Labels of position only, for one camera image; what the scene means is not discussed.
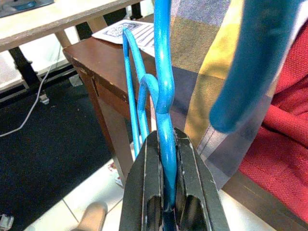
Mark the red garment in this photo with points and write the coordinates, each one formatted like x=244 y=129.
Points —
x=284 y=144

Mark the yellow navy plaid garment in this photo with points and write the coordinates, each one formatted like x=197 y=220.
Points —
x=192 y=48

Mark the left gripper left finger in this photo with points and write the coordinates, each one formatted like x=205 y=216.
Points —
x=144 y=192

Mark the light wooden table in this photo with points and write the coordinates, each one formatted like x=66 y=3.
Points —
x=48 y=21

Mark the beige wooden chair leg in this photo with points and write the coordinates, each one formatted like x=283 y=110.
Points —
x=92 y=216

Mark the dark brown wooden table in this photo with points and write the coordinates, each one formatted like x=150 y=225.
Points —
x=103 y=62

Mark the blue plastic hanger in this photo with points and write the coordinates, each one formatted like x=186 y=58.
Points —
x=163 y=60

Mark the white printed paper sheet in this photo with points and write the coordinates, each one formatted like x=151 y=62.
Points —
x=134 y=33

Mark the black metal frame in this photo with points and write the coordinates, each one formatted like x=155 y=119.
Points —
x=21 y=65

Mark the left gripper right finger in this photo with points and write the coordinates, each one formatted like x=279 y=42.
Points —
x=199 y=197

